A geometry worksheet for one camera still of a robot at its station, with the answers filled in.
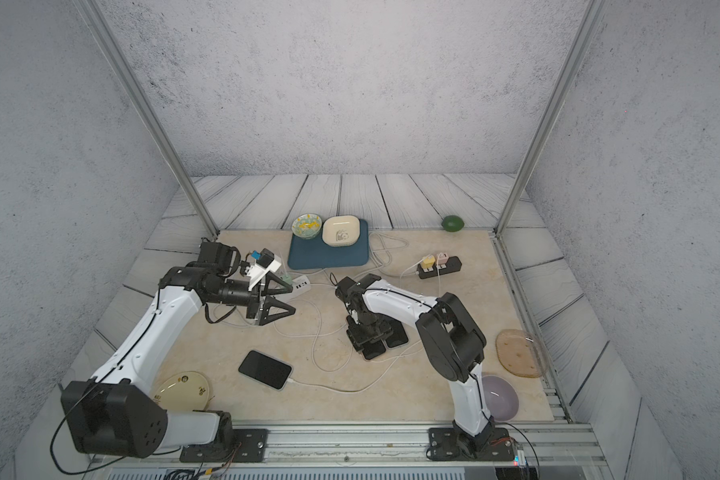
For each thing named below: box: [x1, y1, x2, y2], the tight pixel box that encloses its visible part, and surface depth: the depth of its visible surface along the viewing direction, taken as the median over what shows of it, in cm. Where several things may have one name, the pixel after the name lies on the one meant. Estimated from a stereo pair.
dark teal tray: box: [287, 218, 369, 270], surface depth 114 cm
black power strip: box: [417, 256, 462, 279], surface depth 109 cm
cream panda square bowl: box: [321, 215, 361, 248], surface depth 120 cm
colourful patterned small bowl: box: [291, 213, 322, 240], surface depth 121 cm
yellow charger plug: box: [422, 255, 436, 273], surface depth 107 cm
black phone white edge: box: [238, 349, 294, 391], surface depth 88 cm
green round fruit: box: [441, 215, 465, 232], surface depth 121 cm
